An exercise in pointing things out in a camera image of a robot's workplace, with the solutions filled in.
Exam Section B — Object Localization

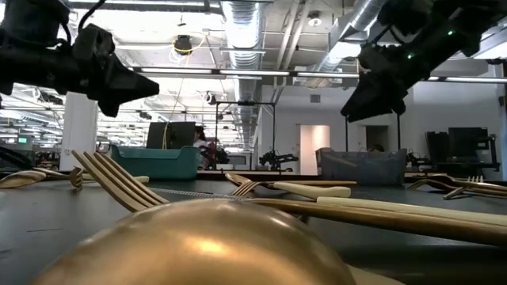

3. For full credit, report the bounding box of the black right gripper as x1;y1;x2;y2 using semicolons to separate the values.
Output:
340;40;421;124

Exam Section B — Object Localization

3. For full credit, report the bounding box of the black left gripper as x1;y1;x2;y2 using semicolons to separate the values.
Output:
72;23;161;119

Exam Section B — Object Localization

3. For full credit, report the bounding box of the gold fork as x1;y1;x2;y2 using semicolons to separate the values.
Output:
32;165;85;192
442;175;485;201
71;149;507;247
231;180;358;198

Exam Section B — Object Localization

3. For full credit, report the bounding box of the gold spoon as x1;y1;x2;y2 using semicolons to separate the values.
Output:
0;169;48;190
31;197;357;285
406;177;507;198
429;173;507;190

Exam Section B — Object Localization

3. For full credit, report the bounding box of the white pillar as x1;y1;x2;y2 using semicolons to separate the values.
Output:
59;91;99;172

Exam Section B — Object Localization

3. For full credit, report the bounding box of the grey plastic bin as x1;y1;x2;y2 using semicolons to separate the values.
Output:
315;146;408;187

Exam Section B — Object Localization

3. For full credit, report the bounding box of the teal plastic bin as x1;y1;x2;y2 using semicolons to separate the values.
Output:
109;144;202;181

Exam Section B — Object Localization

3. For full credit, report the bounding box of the black monitor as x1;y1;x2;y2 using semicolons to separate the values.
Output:
447;126;501;167

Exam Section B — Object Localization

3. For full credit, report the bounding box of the person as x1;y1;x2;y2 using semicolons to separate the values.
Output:
193;125;218;170

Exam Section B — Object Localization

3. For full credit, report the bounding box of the long ceiling light bar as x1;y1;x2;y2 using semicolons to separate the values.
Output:
132;66;507;85

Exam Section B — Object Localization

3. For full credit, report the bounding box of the yellow hanging cable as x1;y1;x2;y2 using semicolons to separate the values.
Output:
161;35;209;150

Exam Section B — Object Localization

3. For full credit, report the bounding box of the silver ventilation duct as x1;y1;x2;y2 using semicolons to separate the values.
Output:
316;0;391;80
220;0;265;150

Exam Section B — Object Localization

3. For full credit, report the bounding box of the black metal frame stand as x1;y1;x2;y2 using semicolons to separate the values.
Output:
215;101;277;172

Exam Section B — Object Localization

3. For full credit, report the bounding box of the wood and black table frame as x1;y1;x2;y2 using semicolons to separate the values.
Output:
196;169;318;182

